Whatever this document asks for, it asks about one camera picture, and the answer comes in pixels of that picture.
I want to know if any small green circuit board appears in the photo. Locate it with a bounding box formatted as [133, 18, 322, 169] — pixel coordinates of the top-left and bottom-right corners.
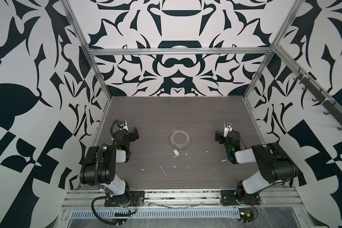
[238, 208, 255, 223]

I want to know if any black wall hook rail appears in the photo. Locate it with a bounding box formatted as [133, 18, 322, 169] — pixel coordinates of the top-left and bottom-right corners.
[294, 69, 342, 131]

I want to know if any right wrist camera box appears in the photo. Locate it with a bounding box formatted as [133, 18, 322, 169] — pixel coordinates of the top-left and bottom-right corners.
[223, 122, 233, 137]

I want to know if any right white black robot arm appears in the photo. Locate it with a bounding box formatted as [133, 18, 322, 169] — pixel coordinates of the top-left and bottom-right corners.
[215, 129, 299, 206]

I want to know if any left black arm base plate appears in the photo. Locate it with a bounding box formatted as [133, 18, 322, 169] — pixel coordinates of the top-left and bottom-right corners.
[104, 191, 145, 207]

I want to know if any white slotted cable duct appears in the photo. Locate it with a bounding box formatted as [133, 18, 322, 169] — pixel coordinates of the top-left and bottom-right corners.
[69, 207, 241, 219]

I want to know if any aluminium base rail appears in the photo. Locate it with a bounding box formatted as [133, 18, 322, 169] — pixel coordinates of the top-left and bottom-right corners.
[61, 188, 304, 209]

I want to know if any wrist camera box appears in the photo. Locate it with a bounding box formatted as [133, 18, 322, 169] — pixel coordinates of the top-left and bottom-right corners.
[117, 120, 129, 131]
[223, 122, 233, 137]

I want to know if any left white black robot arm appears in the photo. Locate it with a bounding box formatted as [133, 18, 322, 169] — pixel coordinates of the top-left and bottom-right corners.
[79, 119, 139, 197]

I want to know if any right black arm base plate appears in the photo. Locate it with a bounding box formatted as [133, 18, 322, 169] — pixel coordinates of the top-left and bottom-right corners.
[220, 189, 260, 206]

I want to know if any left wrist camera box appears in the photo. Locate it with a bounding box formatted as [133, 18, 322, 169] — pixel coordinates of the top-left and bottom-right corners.
[117, 120, 129, 131]

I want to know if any mint green key tag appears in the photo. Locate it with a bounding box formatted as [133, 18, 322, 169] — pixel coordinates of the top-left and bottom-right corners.
[173, 149, 180, 157]

